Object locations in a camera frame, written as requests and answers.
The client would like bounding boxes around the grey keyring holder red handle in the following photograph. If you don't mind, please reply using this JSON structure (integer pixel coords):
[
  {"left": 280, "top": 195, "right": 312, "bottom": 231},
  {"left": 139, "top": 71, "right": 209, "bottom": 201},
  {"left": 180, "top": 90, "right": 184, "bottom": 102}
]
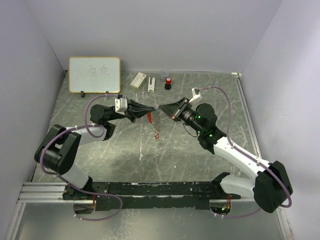
[{"left": 146, "top": 110, "right": 162, "bottom": 133}]

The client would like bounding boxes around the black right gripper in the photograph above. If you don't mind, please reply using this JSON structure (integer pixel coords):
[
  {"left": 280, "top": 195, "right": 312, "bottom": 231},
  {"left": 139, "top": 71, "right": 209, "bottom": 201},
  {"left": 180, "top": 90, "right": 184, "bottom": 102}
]
[{"left": 158, "top": 97, "right": 204, "bottom": 134}]

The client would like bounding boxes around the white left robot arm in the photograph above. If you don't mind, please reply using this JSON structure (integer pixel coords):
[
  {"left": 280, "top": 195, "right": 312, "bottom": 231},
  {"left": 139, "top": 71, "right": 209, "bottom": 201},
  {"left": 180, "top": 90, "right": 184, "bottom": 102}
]
[{"left": 34, "top": 97, "right": 156, "bottom": 200}]

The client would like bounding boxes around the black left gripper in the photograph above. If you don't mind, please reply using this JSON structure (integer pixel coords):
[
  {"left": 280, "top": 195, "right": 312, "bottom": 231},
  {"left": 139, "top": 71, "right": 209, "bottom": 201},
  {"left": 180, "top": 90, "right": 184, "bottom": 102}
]
[{"left": 109, "top": 99, "right": 156, "bottom": 124}]

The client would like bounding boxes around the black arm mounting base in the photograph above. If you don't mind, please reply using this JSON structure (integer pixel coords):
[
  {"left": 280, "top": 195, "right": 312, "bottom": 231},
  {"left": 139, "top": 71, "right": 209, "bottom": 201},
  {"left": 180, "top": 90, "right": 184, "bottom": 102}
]
[{"left": 62, "top": 181, "right": 242, "bottom": 212}]

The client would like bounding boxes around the red and black stamp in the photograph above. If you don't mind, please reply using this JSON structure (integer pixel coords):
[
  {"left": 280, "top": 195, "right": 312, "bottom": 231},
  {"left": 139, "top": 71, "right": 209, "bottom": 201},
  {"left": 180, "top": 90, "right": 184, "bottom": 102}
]
[{"left": 164, "top": 77, "right": 172, "bottom": 90}]

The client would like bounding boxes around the clear plastic cup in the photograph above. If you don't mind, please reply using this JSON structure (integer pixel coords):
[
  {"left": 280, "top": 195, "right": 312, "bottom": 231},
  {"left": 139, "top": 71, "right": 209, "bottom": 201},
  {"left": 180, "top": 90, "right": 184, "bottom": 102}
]
[{"left": 160, "top": 69, "right": 169, "bottom": 81}]

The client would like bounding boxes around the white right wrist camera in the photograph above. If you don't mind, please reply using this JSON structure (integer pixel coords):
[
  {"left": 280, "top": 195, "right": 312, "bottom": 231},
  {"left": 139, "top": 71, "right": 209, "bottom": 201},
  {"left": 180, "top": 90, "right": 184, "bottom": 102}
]
[{"left": 189, "top": 87, "right": 202, "bottom": 105}]

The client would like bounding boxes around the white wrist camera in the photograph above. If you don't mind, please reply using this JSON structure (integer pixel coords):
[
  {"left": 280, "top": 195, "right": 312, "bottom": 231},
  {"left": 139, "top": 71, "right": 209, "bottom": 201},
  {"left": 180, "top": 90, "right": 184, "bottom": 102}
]
[
  {"left": 114, "top": 94, "right": 128, "bottom": 115},
  {"left": 189, "top": 87, "right": 202, "bottom": 105}
]

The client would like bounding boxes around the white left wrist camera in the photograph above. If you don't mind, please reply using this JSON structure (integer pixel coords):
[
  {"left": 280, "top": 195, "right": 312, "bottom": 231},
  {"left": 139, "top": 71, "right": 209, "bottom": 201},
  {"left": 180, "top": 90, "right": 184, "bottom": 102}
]
[{"left": 114, "top": 94, "right": 128, "bottom": 115}]

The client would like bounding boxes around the white and green carton box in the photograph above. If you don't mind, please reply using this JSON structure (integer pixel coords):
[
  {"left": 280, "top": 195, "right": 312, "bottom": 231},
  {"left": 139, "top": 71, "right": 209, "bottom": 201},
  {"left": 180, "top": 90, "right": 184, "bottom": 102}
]
[{"left": 130, "top": 72, "right": 147, "bottom": 90}]

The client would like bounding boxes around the small whiteboard with yellow frame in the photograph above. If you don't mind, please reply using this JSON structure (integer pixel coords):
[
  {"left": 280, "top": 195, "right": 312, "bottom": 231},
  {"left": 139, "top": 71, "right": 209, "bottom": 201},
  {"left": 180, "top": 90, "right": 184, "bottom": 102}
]
[{"left": 68, "top": 56, "right": 121, "bottom": 94}]

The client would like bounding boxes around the white stapler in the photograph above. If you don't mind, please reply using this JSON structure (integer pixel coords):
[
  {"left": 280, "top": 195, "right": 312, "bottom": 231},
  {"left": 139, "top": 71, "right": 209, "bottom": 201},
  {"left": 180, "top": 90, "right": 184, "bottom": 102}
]
[{"left": 148, "top": 77, "right": 156, "bottom": 93}]

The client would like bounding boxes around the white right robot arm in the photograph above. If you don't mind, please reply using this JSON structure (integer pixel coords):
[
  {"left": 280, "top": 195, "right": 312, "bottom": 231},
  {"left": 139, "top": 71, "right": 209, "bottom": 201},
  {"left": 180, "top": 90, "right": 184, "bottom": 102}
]
[{"left": 158, "top": 98, "right": 293, "bottom": 213}]

